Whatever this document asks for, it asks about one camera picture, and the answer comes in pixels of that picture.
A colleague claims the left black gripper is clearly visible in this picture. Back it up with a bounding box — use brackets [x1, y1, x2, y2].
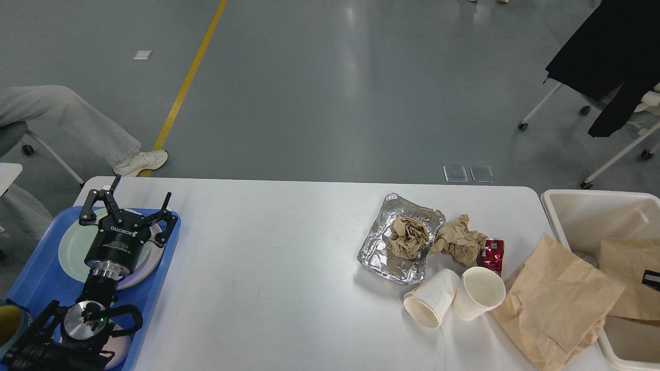
[78, 175, 178, 281]

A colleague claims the brown paper bag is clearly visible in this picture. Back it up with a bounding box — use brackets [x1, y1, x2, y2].
[597, 238, 659, 326]
[492, 234, 625, 370]

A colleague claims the light green plate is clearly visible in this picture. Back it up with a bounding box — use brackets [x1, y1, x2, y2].
[58, 208, 154, 284]

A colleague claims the pink mug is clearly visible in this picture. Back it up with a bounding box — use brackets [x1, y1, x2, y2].
[101, 335, 131, 370]

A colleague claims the white paper cup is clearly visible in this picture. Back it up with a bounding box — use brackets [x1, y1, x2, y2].
[452, 267, 505, 321]
[403, 268, 460, 328]

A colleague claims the aluminium foil tray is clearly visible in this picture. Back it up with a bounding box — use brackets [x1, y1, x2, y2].
[357, 193, 446, 285]

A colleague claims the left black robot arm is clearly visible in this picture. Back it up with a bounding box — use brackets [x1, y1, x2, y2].
[2, 176, 180, 370]

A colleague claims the pink plate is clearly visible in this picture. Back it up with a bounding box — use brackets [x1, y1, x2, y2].
[118, 241, 163, 291]

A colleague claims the white sneaker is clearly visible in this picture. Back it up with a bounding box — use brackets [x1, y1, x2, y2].
[112, 150, 168, 178]

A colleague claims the person in grey trousers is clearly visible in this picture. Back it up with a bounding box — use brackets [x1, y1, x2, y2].
[0, 85, 142, 238]

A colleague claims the white plastic bin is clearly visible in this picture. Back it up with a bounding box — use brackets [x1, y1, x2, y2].
[541, 190, 659, 370]

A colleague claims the blue plastic tray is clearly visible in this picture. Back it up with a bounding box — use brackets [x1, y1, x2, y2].
[7, 206, 181, 370]

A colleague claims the blue yellow mug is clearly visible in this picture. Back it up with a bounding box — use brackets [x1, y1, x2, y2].
[1, 301, 34, 349]

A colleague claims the red foil wrapper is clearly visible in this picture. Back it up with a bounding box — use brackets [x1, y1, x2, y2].
[476, 238, 505, 276]

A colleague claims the white rolling chair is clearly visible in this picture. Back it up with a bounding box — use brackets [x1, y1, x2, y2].
[517, 81, 660, 190]

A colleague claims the crumpled brown paper ball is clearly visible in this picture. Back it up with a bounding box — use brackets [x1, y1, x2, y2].
[430, 214, 488, 268]

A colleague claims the black jacket on chair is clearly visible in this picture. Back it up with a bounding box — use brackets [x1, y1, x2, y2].
[546, 1, 659, 137]

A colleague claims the lying white paper cup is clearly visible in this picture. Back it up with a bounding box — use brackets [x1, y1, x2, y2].
[403, 268, 460, 328]

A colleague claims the crumpled brown paper in tray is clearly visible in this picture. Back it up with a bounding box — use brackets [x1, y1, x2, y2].
[388, 216, 431, 259]

